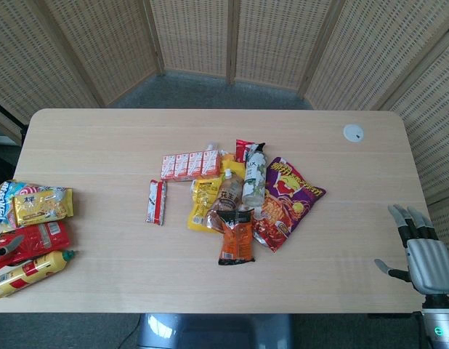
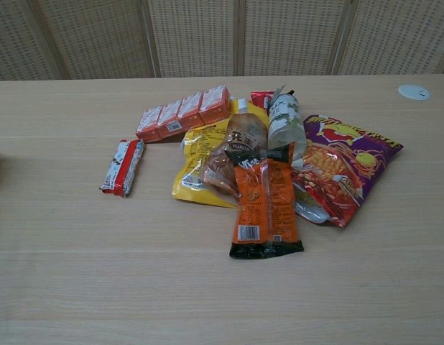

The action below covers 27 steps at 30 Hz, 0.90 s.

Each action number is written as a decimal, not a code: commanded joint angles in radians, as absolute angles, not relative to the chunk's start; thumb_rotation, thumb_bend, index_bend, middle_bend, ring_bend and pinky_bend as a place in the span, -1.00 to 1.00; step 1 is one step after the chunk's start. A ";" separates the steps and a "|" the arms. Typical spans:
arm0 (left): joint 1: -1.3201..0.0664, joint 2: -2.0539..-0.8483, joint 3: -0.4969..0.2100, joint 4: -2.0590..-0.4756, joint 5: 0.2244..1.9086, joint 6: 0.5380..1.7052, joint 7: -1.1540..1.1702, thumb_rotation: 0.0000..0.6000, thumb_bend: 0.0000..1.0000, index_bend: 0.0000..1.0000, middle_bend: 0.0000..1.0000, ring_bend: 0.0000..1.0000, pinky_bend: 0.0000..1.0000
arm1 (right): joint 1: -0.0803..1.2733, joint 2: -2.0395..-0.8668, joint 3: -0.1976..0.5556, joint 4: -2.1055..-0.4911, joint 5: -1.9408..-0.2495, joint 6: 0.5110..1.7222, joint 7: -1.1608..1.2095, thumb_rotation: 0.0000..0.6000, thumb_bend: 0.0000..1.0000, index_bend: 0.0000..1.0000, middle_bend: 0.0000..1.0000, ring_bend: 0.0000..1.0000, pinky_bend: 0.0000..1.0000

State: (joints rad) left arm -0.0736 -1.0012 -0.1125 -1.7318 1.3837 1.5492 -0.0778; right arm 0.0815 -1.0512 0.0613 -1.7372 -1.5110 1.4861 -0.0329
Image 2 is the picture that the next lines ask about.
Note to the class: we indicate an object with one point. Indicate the orange and black snack bag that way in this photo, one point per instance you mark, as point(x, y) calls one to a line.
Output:
point(258, 208)

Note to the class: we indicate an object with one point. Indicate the red snack packet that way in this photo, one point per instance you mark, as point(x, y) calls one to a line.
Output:
point(259, 97)

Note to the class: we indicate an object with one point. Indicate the woven bamboo screen panel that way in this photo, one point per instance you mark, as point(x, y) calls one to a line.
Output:
point(100, 36)
point(193, 36)
point(290, 36)
point(398, 36)
point(13, 39)

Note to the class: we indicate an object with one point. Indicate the brown peanut drink bottle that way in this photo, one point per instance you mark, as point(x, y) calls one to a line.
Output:
point(245, 133)

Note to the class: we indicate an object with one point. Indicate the clear LUX body wash bottle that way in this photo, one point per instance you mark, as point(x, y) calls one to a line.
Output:
point(283, 122)

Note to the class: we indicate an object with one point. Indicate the purple and red chips bag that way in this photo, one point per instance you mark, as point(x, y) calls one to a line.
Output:
point(351, 161)

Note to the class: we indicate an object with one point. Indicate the small red white snack pack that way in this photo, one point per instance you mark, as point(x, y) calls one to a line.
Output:
point(121, 169)

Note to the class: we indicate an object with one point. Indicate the orange juice box multipack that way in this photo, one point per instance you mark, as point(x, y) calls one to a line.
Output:
point(179, 115)

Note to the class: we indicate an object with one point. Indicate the clear plastic bag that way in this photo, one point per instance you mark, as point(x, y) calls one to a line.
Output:
point(218, 172)

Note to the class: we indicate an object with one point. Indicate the yellow spouted pouch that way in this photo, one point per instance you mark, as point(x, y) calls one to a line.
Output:
point(193, 158)

